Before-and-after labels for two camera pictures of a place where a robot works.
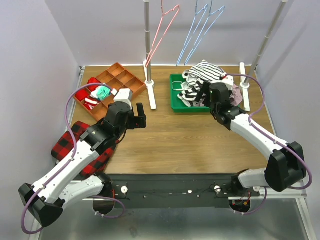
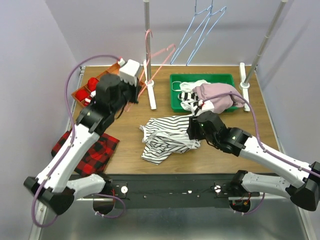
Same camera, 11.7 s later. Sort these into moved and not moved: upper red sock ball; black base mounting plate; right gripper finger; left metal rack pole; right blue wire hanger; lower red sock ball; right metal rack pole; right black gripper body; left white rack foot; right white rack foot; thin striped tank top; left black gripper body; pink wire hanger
Moved: thin striped tank top; left black gripper body; pink wire hanger; right black gripper body; right gripper finger
Not moved: upper red sock ball; right white rack foot; right blue wire hanger; right metal rack pole; black base mounting plate; lower red sock ball; left white rack foot; left metal rack pole
